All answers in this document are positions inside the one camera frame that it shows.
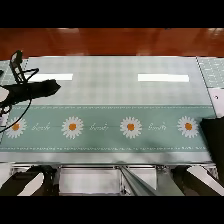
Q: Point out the silver frame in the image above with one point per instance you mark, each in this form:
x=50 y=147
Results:
x=140 y=186

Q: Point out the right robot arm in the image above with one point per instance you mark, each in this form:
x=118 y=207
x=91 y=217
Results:
x=203 y=181

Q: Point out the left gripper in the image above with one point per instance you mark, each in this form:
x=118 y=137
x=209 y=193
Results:
x=46 y=88

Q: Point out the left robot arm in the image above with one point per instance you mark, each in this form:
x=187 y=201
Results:
x=16 y=91

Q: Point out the white garment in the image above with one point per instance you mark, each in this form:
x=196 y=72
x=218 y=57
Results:
x=218 y=105

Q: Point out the black T-shirt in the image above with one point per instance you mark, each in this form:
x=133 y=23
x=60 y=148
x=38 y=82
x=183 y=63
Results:
x=213 y=143

